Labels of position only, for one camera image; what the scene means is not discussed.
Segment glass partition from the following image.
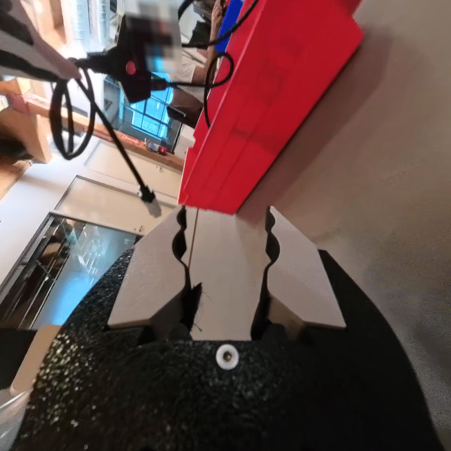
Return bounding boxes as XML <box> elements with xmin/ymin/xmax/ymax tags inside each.
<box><xmin>0</xmin><ymin>211</ymin><xmax>141</xmax><ymax>330</ymax></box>

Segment wooden post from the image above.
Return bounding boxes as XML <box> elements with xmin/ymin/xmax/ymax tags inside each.
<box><xmin>28</xmin><ymin>102</ymin><xmax>187</xmax><ymax>173</ymax></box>

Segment white door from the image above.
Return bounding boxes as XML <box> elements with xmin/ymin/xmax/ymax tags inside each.
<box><xmin>54</xmin><ymin>175</ymin><xmax>177</xmax><ymax>233</ymax></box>
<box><xmin>83</xmin><ymin>141</ymin><xmax>184</xmax><ymax>208</ymax></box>

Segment blue plastic bin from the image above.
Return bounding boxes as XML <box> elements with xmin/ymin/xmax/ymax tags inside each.
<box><xmin>217</xmin><ymin>0</ymin><xmax>247</xmax><ymax>41</ymax></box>

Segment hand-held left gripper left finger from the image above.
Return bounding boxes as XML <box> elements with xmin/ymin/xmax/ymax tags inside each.
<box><xmin>107</xmin><ymin>206</ymin><xmax>202</xmax><ymax>339</ymax></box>

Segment silver adapter hub with cable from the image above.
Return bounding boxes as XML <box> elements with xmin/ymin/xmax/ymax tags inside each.
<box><xmin>49</xmin><ymin>53</ymin><xmax>163</xmax><ymax>217</ymax></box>

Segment large wooden board on stand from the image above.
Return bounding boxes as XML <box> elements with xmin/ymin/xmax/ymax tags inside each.
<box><xmin>9</xmin><ymin>324</ymin><xmax>63</xmax><ymax>397</ymax></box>

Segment paned window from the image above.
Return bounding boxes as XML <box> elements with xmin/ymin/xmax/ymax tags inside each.
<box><xmin>104</xmin><ymin>76</ymin><xmax>184</xmax><ymax>154</ymax></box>

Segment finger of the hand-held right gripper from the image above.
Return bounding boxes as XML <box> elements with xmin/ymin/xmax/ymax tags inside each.
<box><xmin>0</xmin><ymin>0</ymin><xmax>82</xmax><ymax>81</ymax></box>

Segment red plastic bin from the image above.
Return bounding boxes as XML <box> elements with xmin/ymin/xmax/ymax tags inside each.
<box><xmin>178</xmin><ymin>0</ymin><xmax>364</xmax><ymax>215</ymax></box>

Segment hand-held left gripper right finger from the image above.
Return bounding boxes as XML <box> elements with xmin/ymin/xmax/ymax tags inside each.
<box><xmin>252</xmin><ymin>206</ymin><xmax>346</xmax><ymax>339</ymax></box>

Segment silver flexible duct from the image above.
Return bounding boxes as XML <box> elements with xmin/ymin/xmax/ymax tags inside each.
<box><xmin>69</xmin><ymin>0</ymin><xmax>122</xmax><ymax>50</ymax></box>

